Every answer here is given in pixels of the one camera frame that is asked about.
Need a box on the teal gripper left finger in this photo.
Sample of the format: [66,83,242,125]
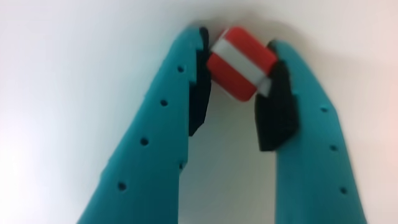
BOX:
[76,24,212,224]

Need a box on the red white striped cube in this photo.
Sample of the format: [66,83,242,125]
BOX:
[205,26,278,103]

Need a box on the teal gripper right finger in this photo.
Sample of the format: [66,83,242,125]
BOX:
[254,39,369,224]

